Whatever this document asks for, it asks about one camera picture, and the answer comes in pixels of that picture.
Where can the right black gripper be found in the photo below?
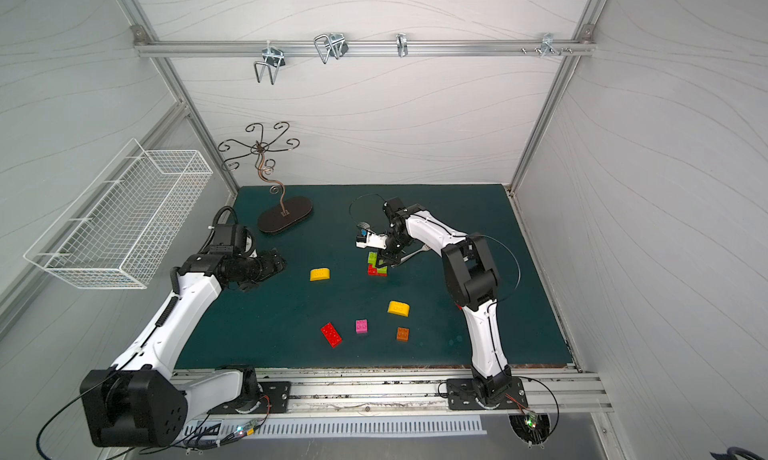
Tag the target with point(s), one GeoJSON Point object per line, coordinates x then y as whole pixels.
{"type": "Point", "coordinates": [387, 254]}

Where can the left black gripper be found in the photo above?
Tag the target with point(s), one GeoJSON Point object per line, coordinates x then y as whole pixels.
{"type": "Point", "coordinates": [267, 265]}

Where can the small red brick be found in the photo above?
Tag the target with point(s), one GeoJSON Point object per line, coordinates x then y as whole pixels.
{"type": "Point", "coordinates": [372, 271]}

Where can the yellow curved brick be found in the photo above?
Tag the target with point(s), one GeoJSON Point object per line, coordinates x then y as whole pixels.
{"type": "Point", "coordinates": [398, 308]}
{"type": "Point", "coordinates": [320, 274]}

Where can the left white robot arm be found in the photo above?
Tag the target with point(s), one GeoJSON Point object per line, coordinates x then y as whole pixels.
{"type": "Point", "coordinates": [133, 403]}

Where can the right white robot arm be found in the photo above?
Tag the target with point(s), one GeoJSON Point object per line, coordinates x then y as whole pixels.
{"type": "Point", "coordinates": [472, 281]}

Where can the silver metal fork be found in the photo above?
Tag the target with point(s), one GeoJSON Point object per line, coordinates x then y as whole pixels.
{"type": "Point", "coordinates": [414, 256]}

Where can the brown metal hook stand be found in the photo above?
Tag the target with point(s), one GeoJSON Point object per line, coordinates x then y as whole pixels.
{"type": "Point", "coordinates": [288, 212]}

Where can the green table mat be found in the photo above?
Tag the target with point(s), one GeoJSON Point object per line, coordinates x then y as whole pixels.
{"type": "Point", "coordinates": [278, 324]}

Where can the pink brick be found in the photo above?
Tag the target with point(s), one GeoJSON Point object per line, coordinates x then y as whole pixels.
{"type": "Point", "coordinates": [361, 326]}

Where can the orange brick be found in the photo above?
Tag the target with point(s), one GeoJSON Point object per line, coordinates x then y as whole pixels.
{"type": "Point", "coordinates": [402, 334]}

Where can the long red brick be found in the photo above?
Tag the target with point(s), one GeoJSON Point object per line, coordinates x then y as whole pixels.
{"type": "Point", "coordinates": [331, 335]}

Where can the white vent strip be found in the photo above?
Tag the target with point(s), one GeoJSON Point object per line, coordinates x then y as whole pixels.
{"type": "Point", "coordinates": [281, 427]}

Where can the small metal clip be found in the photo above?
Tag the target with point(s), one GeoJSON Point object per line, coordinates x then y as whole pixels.
{"type": "Point", "coordinates": [401, 45]}

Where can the metal hook clamp centre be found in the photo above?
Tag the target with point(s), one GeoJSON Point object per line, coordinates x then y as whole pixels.
{"type": "Point", "coordinates": [330, 45]}

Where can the metal hook clamp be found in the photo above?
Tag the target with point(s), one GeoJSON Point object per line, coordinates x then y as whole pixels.
{"type": "Point", "coordinates": [269, 66]}
{"type": "Point", "coordinates": [330, 45]}

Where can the metal hook clamp left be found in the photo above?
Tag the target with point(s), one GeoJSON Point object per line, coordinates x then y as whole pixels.
{"type": "Point", "coordinates": [269, 66]}

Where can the white wire basket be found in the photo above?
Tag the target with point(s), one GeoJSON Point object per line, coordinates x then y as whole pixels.
{"type": "Point", "coordinates": [115, 234]}

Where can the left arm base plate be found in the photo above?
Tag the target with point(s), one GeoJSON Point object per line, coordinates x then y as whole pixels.
{"type": "Point", "coordinates": [270, 397]}

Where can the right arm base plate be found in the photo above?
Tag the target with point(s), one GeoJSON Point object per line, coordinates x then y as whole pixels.
{"type": "Point", "coordinates": [461, 396]}

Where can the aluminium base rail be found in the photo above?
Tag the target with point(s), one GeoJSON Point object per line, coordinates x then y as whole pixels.
{"type": "Point", "coordinates": [379, 392]}

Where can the aluminium crossbar rail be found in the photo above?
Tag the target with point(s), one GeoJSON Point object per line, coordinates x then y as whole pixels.
{"type": "Point", "coordinates": [357, 48]}

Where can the metal bracket right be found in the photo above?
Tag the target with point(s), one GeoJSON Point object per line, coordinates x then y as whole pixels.
{"type": "Point", "coordinates": [548, 46]}

